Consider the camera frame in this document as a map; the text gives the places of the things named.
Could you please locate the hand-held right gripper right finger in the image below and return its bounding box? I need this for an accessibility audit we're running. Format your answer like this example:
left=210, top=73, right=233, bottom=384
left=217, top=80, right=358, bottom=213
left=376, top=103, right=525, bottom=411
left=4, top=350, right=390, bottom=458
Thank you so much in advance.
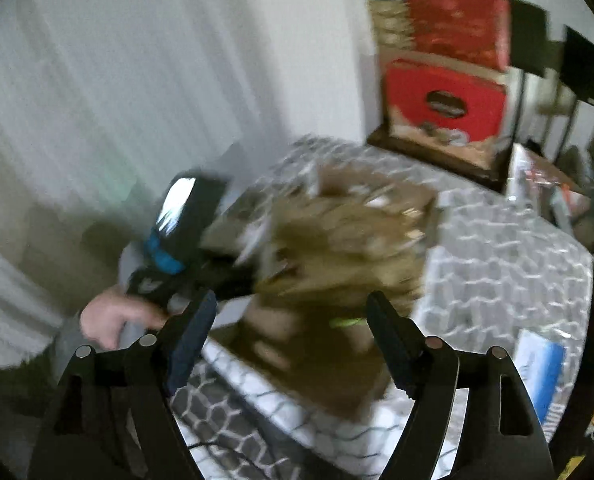
left=365, top=290, right=550, bottom=480

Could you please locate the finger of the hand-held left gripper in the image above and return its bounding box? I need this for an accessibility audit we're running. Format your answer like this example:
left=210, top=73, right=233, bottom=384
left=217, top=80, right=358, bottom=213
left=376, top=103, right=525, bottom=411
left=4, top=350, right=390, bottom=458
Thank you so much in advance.
left=197, top=254, right=264, bottom=303

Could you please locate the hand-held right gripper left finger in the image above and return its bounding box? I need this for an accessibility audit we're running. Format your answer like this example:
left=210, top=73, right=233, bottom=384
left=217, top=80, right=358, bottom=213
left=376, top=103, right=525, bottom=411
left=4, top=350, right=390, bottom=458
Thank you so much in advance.
left=27, top=289, right=219, bottom=480

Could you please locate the cardboard box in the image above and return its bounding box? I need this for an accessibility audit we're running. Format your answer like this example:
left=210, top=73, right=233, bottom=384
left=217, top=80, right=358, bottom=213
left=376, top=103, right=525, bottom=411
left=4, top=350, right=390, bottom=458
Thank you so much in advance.
left=201, top=164, right=444, bottom=423

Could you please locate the person's left hand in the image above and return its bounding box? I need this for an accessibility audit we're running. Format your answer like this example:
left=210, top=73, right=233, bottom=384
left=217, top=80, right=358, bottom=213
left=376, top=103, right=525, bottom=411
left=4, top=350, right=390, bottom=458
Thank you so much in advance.
left=81, top=291, right=169, bottom=350

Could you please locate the grey patterned blanket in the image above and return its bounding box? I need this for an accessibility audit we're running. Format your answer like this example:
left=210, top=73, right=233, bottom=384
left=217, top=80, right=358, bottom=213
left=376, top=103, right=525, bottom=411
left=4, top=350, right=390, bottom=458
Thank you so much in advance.
left=169, top=134, right=594, bottom=480

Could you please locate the blue white flat packet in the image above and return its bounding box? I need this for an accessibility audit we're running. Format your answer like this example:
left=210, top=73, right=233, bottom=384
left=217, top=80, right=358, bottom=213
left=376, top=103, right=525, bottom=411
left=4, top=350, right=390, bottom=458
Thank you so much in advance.
left=513, top=329, right=566, bottom=427

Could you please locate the white curtain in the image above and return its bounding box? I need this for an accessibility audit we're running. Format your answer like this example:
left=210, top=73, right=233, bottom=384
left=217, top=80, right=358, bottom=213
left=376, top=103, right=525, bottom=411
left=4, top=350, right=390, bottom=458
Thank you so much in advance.
left=0, top=0, right=373, bottom=321

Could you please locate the dark wooden side table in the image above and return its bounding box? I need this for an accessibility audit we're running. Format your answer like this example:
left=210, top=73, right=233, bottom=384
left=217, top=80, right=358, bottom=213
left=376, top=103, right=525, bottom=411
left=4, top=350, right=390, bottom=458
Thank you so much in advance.
left=365, top=126, right=510, bottom=195

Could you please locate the clear bag of small parts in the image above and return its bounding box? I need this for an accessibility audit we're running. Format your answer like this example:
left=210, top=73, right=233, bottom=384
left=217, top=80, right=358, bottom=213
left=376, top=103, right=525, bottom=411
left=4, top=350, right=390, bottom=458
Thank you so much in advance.
left=506, top=141, right=594, bottom=221

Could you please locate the red cookie box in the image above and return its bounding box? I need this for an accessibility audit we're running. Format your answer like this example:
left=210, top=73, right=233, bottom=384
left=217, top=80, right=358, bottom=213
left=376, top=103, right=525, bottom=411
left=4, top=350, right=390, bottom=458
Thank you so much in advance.
left=379, top=56, right=510, bottom=170

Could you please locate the tan gold box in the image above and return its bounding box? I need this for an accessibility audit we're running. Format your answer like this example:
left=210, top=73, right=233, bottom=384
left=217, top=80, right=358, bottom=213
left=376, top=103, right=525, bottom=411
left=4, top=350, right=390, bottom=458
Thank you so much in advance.
left=366, top=0, right=414, bottom=57

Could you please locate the red patterned gift box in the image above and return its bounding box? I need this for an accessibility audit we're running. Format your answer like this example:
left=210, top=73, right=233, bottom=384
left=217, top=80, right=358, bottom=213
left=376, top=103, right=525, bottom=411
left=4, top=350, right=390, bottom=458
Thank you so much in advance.
left=405, top=0, right=514, bottom=72

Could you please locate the black music stand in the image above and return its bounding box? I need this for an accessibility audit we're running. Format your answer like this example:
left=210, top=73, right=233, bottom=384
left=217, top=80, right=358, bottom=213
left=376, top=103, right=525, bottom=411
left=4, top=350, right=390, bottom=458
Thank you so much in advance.
left=552, top=24, right=594, bottom=153
left=508, top=0, right=548, bottom=146

